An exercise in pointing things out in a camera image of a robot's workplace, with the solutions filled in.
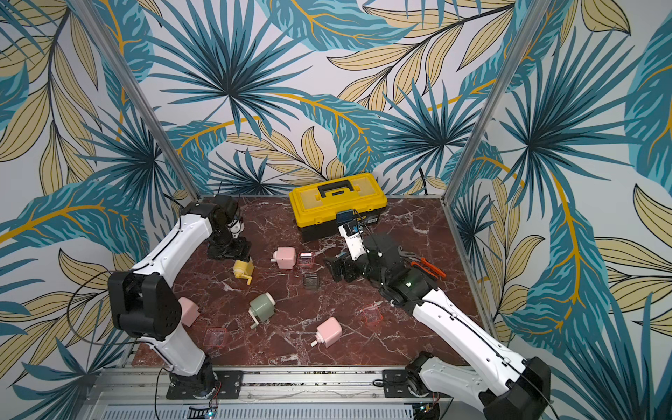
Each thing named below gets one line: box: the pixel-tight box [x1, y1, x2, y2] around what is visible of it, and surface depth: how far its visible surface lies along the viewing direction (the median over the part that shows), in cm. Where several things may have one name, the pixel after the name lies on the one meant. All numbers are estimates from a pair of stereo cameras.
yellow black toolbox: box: [287, 172, 389, 243], surface depth 99 cm
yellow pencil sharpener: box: [232, 256, 255, 286], surface depth 91 cm
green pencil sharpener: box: [248, 292, 276, 329], surface depth 83 cm
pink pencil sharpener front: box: [310, 316, 343, 349], surface depth 78 cm
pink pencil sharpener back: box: [270, 246, 296, 270], surface depth 95 cm
